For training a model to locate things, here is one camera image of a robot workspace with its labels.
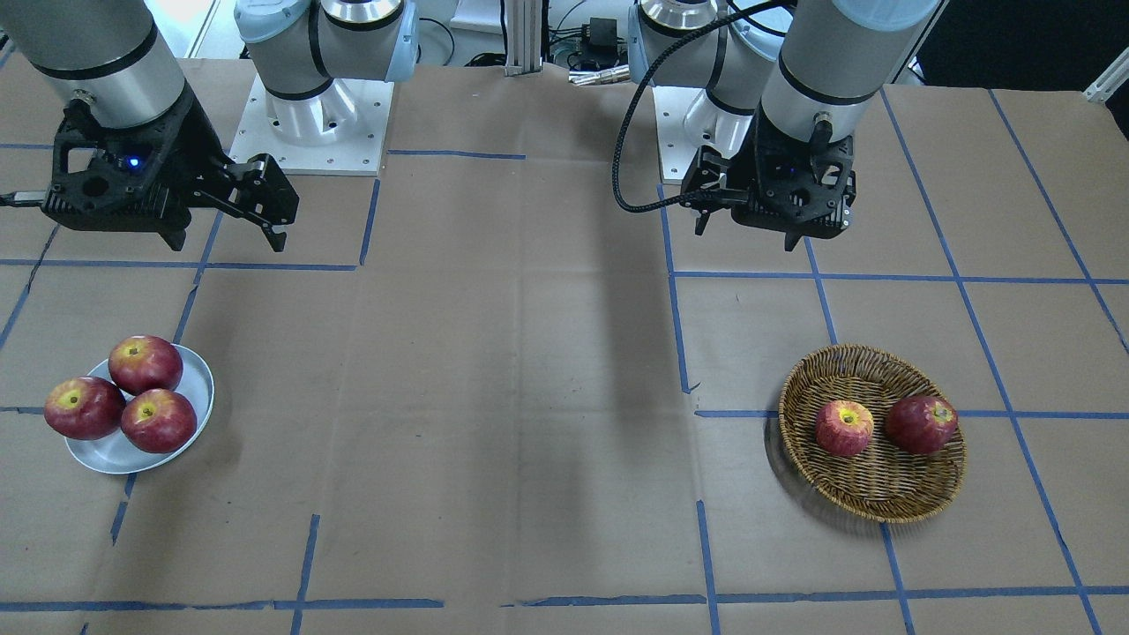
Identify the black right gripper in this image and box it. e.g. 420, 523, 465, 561
41, 85, 300, 253

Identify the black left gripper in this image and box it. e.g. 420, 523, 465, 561
730, 113, 857, 252

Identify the red yellow striped apple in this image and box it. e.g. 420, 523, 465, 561
815, 400, 875, 456

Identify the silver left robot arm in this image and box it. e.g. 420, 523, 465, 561
610, 1, 946, 250

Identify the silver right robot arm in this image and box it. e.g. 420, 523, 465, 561
3, 1, 418, 252

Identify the red apple plate back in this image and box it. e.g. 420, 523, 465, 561
108, 336, 184, 395

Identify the red apple plate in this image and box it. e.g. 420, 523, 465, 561
43, 377, 128, 441
108, 336, 184, 395
120, 388, 198, 454

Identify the red apple plate front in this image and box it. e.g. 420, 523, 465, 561
120, 388, 198, 454

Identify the dark red apple in basket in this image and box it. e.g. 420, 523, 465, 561
884, 394, 959, 455

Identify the round woven wicker basket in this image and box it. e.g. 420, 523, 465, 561
778, 343, 968, 523

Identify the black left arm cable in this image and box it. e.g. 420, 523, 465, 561
612, 0, 799, 214

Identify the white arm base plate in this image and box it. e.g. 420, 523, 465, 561
229, 78, 396, 176
654, 86, 753, 184

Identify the aluminium frame post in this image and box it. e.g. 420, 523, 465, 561
500, 0, 549, 78

